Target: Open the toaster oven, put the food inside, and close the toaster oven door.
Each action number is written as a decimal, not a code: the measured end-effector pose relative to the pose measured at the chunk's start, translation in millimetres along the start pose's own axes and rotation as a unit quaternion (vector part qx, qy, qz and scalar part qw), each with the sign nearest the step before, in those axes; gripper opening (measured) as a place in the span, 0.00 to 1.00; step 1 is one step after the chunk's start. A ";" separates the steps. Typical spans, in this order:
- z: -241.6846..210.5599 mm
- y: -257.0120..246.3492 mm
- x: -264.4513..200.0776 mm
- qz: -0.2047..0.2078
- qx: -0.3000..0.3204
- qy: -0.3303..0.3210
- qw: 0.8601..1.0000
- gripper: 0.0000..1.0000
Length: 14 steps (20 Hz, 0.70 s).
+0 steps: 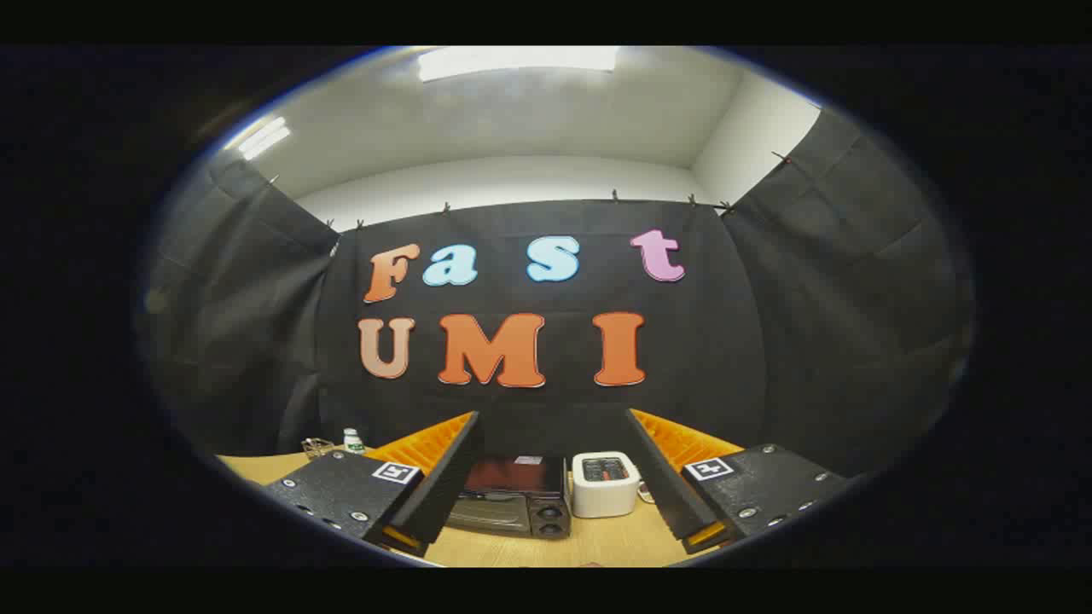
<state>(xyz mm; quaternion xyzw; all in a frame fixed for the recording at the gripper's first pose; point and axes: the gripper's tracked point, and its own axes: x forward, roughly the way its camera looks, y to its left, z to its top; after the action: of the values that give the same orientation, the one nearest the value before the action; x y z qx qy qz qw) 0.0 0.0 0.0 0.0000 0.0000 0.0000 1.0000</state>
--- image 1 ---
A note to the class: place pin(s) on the black toaster oven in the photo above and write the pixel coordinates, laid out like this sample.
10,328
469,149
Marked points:
512,479

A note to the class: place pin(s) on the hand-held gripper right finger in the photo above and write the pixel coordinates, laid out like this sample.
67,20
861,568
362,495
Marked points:
661,477

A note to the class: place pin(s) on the small ceiling light panel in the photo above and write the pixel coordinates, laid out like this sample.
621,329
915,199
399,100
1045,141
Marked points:
264,138

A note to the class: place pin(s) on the white pop-up toaster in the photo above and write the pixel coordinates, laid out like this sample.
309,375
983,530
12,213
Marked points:
604,495

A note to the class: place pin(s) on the white bottle green label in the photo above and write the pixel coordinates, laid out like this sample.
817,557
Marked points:
353,443

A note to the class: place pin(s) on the small white dish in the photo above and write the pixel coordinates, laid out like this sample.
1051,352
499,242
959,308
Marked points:
645,493

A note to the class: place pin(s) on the large ceiling light panel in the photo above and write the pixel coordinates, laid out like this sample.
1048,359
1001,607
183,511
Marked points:
516,61

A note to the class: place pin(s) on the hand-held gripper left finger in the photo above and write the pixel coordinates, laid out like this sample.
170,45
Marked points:
448,477

